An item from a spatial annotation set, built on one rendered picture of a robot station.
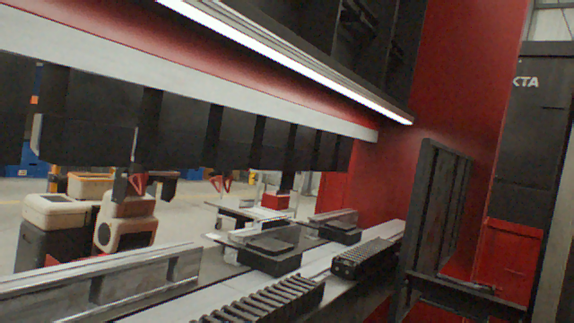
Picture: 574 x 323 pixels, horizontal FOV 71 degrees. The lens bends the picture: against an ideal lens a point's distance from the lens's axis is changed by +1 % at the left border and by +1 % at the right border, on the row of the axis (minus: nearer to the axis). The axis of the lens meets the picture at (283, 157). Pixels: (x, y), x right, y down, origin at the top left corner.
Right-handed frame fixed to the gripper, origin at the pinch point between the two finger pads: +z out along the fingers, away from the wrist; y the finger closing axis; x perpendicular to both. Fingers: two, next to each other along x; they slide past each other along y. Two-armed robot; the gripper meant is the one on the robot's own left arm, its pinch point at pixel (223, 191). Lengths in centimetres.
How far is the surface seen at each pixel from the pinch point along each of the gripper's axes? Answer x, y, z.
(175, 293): -43, -68, 35
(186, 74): -65, -75, -10
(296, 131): -57, -20, -6
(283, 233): -39.3, -15.0, 25.6
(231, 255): -37, -41, 29
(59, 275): -47, -95, 27
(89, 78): -65, -97, -4
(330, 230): -60, -19, 28
